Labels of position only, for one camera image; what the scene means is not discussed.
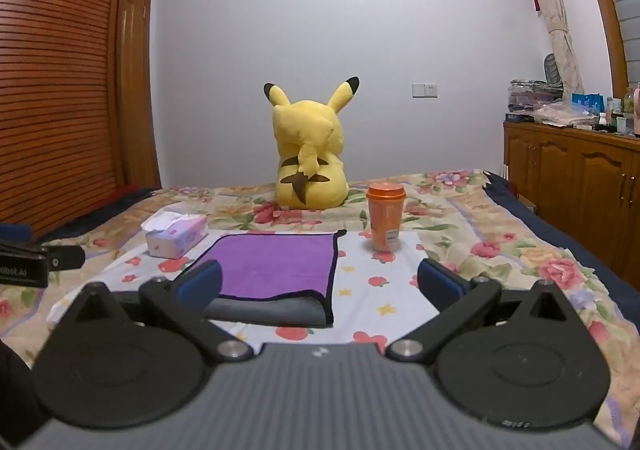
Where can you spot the floral bed sheet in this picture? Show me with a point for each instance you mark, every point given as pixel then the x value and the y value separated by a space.
pixel 500 250

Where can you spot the green bottle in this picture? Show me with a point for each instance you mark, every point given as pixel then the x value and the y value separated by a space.
pixel 628 104

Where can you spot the wooden cabinet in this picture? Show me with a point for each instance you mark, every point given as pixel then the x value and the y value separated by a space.
pixel 570 174

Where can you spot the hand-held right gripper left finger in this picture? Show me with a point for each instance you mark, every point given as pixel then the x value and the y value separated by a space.
pixel 202 282

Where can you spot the beige patterned curtain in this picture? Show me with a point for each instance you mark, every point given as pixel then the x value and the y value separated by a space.
pixel 557 19

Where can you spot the purple towel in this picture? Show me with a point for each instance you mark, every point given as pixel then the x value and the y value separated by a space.
pixel 275 262

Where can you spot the white purple tissue box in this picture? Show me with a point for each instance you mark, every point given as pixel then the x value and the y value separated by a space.
pixel 175 235

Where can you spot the wooden window frame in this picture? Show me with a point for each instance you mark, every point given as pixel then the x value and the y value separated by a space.
pixel 602 4

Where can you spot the pink bottle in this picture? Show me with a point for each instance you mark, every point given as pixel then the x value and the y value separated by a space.
pixel 637 109

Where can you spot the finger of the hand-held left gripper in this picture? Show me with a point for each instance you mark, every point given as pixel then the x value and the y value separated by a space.
pixel 67 259

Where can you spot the navy blue mattress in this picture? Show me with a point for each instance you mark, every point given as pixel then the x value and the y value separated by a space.
pixel 555 232

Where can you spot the clear plastic bag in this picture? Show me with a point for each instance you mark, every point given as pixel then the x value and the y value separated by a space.
pixel 562 112

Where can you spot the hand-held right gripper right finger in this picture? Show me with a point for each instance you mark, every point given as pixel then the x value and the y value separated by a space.
pixel 440 280

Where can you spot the yellow plush toy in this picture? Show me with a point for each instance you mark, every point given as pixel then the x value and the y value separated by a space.
pixel 310 154

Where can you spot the wooden louvered wardrobe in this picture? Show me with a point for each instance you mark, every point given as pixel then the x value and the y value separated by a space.
pixel 55 79

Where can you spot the white wall switch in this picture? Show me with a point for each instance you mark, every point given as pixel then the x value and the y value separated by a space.
pixel 424 89

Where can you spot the blue box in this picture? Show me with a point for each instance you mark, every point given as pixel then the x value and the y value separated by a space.
pixel 590 103

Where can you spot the small white bottle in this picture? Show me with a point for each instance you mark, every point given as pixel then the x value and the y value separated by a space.
pixel 603 121

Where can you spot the stack of folded fabrics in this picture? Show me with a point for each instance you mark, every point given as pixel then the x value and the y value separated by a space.
pixel 532 94

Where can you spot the wooden door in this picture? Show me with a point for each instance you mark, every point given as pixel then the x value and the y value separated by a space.
pixel 136 79

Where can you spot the orange cup with lid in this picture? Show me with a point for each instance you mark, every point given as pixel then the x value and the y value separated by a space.
pixel 384 217

